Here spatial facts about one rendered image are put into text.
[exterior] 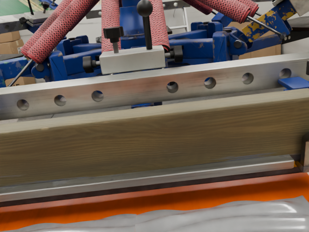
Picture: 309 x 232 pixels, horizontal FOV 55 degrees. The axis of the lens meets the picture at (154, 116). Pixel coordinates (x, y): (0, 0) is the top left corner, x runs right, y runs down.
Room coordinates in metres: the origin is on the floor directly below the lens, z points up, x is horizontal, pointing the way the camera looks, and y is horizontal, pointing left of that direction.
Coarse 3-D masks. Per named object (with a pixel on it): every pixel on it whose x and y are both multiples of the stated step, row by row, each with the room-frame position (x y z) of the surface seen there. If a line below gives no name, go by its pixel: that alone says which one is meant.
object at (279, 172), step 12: (192, 180) 0.29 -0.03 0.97; (204, 180) 0.29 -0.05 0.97; (216, 180) 0.29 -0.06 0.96; (228, 180) 0.29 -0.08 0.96; (84, 192) 0.29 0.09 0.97; (96, 192) 0.29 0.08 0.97; (108, 192) 0.29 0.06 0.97; (120, 192) 0.29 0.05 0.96; (0, 204) 0.29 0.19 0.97; (12, 204) 0.29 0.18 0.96
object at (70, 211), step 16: (128, 192) 0.30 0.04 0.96; (0, 208) 0.30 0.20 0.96; (16, 208) 0.30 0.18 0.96; (32, 208) 0.29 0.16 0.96; (48, 208) 0.29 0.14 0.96; (64, 208) 0.28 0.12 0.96; (80, 208) 0.28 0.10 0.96; (96, 208) 0.28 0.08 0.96; (112, 208) 0.27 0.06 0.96; (128, 208) 0.27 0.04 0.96; (0, 224) 0.27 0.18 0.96; (16, 224) 0.27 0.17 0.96; (32, 224) 0.26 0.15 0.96
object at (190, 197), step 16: (272, 176) 0.30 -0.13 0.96; (288, 176) 0.29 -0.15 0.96; (304, 176) 0.29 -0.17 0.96; (144, 192) 0.30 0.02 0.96; (160, 192) 0.29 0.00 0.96; (176, 192) 0.29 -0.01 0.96; (192, 192) 0.29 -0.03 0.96; (208, 192) 0.28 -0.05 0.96; (224, 192) 0.28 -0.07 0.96; (240, 192) 0.27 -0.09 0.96; (256, 192) 0.27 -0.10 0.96; (272, 192) 0.27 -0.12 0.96; (288, 192) 0.26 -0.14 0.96; (304, 192) 0.26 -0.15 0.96; (144, 208) 0.27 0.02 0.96; (160, 208) 0.26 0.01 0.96; (176, 208) 0.26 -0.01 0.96; (192, 208) 0.26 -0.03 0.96
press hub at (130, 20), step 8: (128, 0) 1.10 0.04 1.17; (136, 0) 1.10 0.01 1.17; (120, 8) 1.12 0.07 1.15; (128, 8) 1.09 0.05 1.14; (136, 8) 1.09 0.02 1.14; (120, 16) 1.12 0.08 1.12; (128, 16) 1.09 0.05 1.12; (136, 16) 1.08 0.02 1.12; (120, 24) 1.10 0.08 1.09; (128, 24) 1.08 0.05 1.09; (136, 24) 1.07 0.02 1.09; (128, 32) 1.06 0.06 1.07; (136, 32) 1.06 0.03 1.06; (120, 40) 1.07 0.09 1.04; (128, 40) 1.05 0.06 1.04; (136, 40) 1.05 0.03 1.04; (144, 40) 1.05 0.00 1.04; (96, 48) 1.19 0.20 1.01; (128, 48) 1.05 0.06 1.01; (96, 56) 1.02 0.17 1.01; (184, 64) 1.18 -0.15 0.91; (160, 104) 1.11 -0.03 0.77
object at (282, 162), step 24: (168, 168) 0.28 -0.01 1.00; (192, 168) 0.27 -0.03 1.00; (216, 168) 0.27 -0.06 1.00; (240, 168) 0.27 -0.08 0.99; (264, 168) 0.27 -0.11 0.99; (288, 168) 0.27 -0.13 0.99; (0, 192) 0.27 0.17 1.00; (24, 192) 0.27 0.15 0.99; (48, 192) 0.27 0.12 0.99; (72, 192) 0.27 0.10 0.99
